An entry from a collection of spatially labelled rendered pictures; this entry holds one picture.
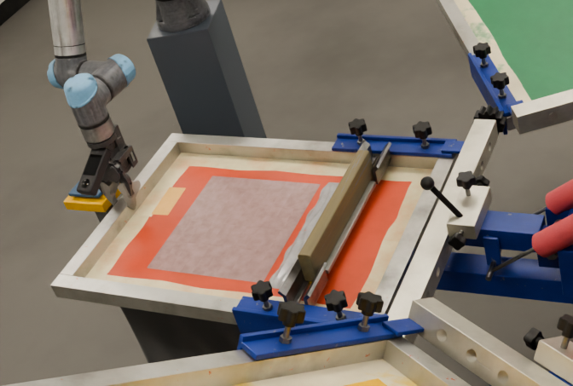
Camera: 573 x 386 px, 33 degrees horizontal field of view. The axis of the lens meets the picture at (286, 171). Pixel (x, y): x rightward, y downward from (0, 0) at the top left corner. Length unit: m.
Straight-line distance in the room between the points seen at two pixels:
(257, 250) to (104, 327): 1.61
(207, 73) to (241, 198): 0.50
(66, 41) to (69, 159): 2.42
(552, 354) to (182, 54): 1.50
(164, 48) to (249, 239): 0.72
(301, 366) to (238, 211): 0.85
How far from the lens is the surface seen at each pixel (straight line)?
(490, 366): 1.58
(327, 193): 2.29
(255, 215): 2.30
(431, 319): 1.66
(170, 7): 2.69
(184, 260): 2.24
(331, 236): 2.06
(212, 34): 2.70
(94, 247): 2.33
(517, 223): 1.99
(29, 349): 3.81
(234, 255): 2.21
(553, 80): 2.55
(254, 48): 5.14
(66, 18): 2.39
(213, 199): 2.39
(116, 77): 2.32
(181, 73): 2.76
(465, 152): 2.19
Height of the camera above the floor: 2.32
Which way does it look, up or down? 34 degrees down
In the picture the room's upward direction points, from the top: 18 degrees counter-clockwise
